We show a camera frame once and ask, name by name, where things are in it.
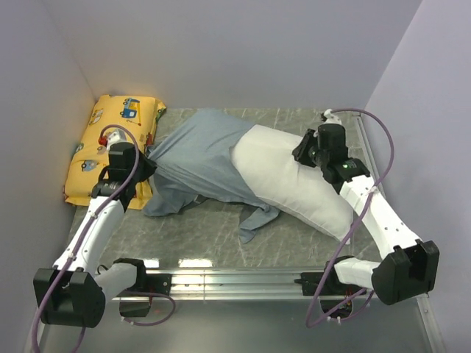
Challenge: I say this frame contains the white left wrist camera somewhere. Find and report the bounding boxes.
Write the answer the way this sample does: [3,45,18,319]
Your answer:
[99,129,127,150]

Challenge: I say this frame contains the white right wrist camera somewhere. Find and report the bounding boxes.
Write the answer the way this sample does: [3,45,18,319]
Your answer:
[321,109,342,125]

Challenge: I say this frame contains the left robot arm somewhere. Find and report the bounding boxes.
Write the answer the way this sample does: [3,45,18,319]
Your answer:
[33,142,156,328]

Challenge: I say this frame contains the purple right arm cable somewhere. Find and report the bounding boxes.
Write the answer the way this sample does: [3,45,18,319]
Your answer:
[305,107,395,329]

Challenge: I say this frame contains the white pillow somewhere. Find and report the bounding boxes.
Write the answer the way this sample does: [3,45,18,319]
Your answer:
[230,125,353,241]

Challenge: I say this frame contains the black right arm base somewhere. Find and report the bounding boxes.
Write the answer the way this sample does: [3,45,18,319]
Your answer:
[294,271,361,319]

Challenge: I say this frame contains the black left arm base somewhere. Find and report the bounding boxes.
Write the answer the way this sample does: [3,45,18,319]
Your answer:
[118,274,176,321]

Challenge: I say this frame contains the blue pillowcase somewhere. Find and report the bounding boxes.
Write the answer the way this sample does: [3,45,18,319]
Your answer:
[143,109,280,243]

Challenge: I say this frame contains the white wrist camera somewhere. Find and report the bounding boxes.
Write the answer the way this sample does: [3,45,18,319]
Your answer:
[321,109,342,125]
[99,129,127,150]

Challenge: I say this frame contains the aluminium side rail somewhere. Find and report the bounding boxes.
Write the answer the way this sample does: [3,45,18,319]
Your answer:
[351,109,387,192]

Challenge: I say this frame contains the aluminium mounting rail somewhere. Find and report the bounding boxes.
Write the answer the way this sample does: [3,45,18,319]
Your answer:
[110,267,431,302]

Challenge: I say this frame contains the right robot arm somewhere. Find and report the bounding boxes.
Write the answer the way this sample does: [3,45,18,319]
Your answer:
[292,124,439,305]

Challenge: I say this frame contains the yellow cartoon-car pillow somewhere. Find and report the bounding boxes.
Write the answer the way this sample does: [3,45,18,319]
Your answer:
[64,95,166,206]

